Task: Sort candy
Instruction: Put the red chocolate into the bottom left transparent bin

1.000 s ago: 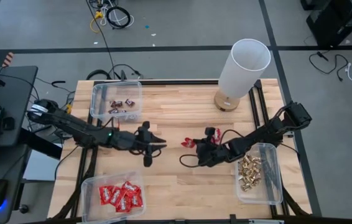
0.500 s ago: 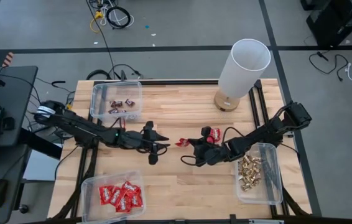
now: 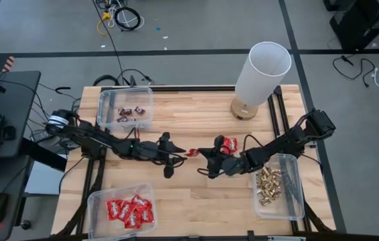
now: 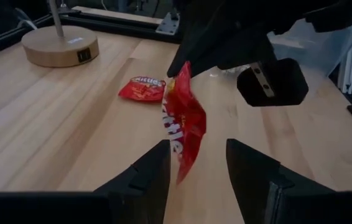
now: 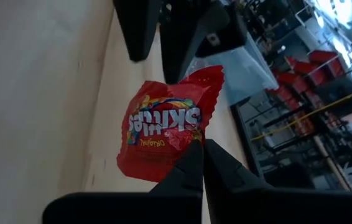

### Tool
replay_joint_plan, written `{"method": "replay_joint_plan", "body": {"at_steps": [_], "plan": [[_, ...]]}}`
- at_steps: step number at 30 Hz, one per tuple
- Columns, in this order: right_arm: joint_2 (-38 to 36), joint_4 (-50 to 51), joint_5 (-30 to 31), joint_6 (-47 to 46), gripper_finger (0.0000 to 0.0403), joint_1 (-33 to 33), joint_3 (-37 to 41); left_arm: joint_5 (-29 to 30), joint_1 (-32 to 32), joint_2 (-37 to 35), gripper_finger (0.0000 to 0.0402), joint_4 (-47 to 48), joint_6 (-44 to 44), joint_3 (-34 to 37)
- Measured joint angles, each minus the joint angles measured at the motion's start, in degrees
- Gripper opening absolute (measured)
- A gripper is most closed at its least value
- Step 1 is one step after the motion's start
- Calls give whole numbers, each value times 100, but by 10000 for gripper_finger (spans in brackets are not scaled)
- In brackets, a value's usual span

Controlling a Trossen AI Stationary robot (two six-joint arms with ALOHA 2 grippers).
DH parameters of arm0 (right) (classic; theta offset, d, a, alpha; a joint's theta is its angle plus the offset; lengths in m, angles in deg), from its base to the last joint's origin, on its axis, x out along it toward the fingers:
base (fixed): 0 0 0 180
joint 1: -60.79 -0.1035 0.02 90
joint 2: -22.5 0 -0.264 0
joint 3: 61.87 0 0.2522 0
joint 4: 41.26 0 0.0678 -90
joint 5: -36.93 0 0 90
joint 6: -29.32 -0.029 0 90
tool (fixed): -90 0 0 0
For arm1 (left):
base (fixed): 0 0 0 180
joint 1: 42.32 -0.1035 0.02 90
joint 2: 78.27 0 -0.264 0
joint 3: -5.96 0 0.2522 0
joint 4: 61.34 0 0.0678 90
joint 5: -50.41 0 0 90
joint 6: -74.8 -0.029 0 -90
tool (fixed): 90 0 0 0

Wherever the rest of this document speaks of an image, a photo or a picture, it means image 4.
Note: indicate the red candy bar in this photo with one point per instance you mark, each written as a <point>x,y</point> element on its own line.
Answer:
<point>141,91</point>
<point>185,124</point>

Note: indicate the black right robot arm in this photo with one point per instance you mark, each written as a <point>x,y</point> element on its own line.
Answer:
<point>334,15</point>

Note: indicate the clear plastic bin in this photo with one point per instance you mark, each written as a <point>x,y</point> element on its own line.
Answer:
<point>319,46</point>

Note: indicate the white shade table lamp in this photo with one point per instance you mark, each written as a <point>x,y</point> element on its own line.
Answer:
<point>58,46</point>

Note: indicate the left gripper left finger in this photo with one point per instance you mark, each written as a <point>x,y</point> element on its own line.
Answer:
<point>145,186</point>

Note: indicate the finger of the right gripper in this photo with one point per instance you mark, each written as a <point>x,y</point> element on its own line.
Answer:
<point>235,53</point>
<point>194,43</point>

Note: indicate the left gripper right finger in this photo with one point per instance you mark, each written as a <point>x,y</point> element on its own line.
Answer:
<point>257,180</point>

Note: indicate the grey metal mounting plate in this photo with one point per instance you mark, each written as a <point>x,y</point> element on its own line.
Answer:
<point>168,26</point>

